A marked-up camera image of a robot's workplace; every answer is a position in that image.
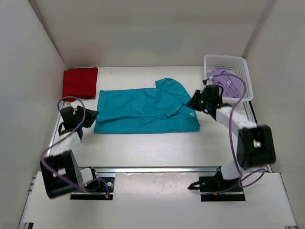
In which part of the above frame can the red t shirt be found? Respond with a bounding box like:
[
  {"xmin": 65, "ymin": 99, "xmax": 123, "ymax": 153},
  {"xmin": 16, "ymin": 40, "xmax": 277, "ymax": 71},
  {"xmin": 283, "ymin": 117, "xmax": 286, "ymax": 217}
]
[{"xmin": 62, "ymin": 67, "xmax": 98, "ymax": 100}]

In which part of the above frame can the teal t shirt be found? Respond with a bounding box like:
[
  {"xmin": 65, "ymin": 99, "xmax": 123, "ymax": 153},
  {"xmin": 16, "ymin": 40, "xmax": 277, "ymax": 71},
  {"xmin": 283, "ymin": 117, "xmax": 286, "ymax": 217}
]
[{"xmin": 94, "ymin": 78, "xmax": 200, "ymax": 134}]

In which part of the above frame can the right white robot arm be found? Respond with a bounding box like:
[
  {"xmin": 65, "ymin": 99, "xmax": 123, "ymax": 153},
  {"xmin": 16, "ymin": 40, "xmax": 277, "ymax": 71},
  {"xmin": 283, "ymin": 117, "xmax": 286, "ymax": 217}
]
[{"xmin": 187, "ymin": 84, "xmax": 276, "ymax": 195}]

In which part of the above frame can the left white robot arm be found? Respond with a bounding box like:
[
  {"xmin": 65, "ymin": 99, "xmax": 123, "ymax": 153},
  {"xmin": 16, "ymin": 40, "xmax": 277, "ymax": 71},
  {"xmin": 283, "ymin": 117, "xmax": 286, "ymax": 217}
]
[{"xmin": 40, "ymin": 106, "xmax": 100, "ymax": 199}]

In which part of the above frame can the lavender cloth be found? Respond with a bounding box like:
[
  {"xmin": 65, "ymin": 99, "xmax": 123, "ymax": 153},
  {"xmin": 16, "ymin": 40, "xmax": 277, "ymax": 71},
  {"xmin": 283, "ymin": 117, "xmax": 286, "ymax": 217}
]
[{"xmin": 206, "ymin": 69, "xmax": 241, "ymax": 98}]

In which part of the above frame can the white plastic basket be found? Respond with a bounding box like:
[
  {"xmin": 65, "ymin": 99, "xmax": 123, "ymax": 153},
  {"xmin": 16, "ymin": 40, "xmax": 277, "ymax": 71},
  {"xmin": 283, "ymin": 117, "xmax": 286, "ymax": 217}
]
[{"xmin": 203, "ymin": 54, "xmax": 254, "ymax": 104}]

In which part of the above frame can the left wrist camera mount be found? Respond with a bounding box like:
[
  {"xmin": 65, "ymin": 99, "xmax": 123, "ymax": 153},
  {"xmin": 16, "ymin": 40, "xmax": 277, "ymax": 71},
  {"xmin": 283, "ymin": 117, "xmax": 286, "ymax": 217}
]
[{"xmin": 61, "ymin": 101, "xmax": 71, "ymax": 109}]

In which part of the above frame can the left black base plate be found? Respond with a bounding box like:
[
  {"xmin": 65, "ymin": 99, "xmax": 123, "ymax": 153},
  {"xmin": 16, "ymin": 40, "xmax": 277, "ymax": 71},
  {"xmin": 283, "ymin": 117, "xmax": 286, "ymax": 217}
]
[{"xmin": 70, "ymin": 173, "xmax": 115, "ymax": 201}]

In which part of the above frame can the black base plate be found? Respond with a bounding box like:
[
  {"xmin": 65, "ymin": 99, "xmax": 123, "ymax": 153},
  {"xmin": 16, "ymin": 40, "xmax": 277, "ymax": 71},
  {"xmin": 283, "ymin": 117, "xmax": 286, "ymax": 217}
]
[
  {"xmin": 70, "ymin": 173, "xmax": 115, "ymax": 201},
  {"xmin": 187, "ymin": 176, "xmax": 246, "ymax": 202}
]

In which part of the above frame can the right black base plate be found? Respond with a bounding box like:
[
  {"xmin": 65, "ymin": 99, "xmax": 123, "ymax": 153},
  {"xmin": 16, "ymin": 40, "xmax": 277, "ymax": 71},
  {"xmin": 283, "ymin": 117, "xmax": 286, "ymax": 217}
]
[{"xmin": 187, "ymin": 176, "xmax": 246, "ymax": 202}]

